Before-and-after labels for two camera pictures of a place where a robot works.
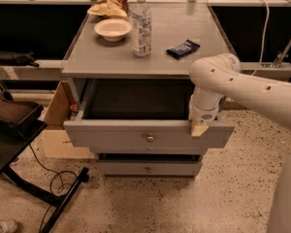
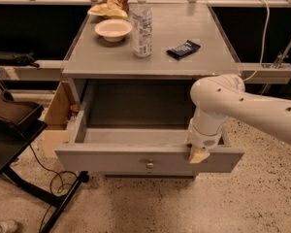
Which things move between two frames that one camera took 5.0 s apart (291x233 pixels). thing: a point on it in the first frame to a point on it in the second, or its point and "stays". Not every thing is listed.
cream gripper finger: [198, 129] to [198, 154]
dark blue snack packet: [184, 49] stays
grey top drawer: [140, 113] to [140, 150]
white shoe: [4, 226] stays
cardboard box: [57, 142] stays
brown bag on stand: [10, 117] stays
